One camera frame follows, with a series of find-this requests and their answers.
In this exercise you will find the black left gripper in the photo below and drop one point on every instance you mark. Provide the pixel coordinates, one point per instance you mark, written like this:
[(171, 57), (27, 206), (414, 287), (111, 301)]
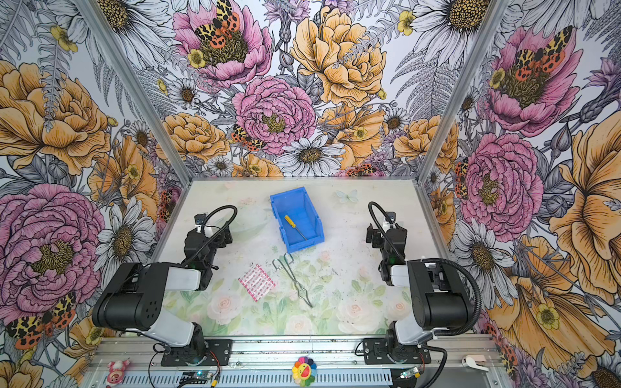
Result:
[(221, 239)]

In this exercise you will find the pink patterned packet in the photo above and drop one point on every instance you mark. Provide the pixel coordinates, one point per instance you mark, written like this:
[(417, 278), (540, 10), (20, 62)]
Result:
[(257, 282)]

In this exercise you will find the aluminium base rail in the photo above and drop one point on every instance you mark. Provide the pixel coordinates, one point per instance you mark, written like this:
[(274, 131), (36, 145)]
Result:
[(267, 361)]

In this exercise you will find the yellow handled screwdriver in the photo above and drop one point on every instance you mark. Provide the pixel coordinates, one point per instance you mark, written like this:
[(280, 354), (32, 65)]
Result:
[(291, 222)]

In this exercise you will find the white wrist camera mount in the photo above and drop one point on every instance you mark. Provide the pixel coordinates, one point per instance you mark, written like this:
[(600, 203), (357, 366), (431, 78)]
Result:
[(389, 221)]

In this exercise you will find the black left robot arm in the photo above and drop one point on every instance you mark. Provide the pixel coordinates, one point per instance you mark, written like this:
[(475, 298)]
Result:
[(133, 299)]

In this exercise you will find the blue plastic bin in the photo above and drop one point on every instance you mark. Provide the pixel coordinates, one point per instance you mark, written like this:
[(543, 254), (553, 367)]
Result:
[(297, 204)]

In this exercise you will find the pink figurine toy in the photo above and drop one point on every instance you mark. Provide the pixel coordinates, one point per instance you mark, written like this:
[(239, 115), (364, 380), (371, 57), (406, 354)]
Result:
[(116, 372)]

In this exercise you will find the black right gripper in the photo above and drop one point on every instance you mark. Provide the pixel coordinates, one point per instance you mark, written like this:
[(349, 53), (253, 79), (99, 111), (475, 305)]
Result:
[(377, 237)]

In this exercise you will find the metal wire tongs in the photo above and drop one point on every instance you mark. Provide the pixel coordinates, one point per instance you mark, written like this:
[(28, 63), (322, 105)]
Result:
[(285, 263)]

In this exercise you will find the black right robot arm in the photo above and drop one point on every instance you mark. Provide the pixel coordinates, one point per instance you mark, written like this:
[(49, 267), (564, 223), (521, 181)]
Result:
[(445, 301)]

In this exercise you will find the rainbow flower toy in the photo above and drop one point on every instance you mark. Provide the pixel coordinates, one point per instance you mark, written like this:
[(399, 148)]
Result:
[(304, 372)]

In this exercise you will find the white plastic clip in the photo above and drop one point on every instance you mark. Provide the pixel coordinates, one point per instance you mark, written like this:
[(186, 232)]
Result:
[(475, 362)]

